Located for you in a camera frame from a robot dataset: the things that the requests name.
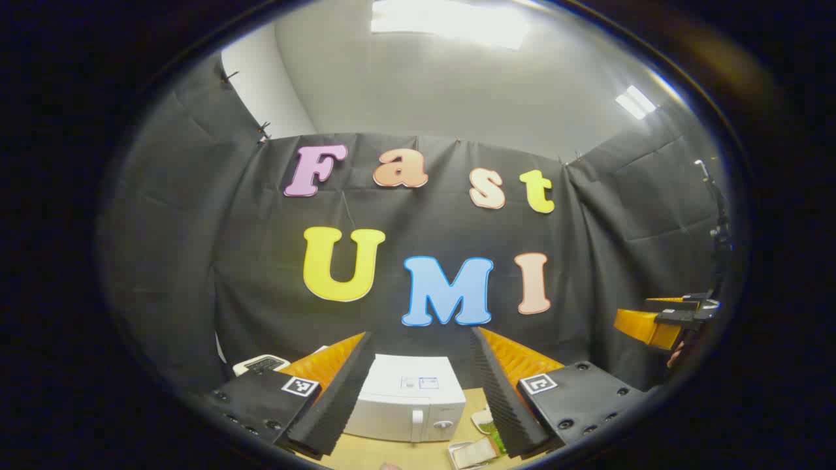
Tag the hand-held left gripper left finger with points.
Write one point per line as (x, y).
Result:
(339, 398)

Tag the small ceiling light panel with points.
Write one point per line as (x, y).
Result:
(635, 101)

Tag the divided dish of beans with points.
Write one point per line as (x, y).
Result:
(482, 421)

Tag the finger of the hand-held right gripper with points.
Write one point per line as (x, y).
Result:
(676, 318)
(673, 304)

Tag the white toaster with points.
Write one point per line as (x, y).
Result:
(261, 363)

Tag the white microwave oven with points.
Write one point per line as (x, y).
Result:
(405, 411)

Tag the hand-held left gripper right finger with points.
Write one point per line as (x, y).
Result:
(503, 405)

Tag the black backdrop cloth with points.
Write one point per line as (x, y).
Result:
(424, 222)

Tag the white rectangular tray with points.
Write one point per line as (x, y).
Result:
(457, 457)

